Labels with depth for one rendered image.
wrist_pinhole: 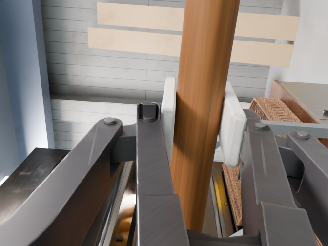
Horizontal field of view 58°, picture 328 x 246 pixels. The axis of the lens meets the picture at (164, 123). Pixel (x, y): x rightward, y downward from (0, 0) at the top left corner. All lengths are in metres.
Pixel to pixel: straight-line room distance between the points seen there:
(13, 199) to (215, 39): 1.64
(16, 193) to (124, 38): 2.29
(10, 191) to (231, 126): 1.70
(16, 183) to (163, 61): 2.56
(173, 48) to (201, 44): 3.26
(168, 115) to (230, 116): 0.03
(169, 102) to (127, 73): 3.80
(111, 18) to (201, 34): 3.46
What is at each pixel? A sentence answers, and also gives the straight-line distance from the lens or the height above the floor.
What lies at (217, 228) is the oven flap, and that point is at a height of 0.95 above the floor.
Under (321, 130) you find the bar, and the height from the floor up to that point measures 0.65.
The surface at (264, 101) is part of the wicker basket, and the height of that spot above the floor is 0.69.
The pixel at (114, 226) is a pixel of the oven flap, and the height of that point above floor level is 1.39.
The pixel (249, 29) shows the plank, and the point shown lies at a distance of 3.36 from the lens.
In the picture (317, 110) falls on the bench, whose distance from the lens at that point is 1.58.
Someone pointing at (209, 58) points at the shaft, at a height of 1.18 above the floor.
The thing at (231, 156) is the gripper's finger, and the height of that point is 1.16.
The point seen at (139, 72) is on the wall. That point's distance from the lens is 3.94.
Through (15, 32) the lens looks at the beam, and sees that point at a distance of 3.73.
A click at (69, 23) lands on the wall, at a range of 4.04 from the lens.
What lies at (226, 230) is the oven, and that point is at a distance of 1.52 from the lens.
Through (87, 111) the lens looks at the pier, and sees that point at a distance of 4.03.
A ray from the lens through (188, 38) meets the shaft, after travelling 0.17.
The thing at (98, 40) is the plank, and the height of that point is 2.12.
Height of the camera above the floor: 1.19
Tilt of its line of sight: 1 degrees up
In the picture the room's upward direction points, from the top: 86 degrees counter-clockwise
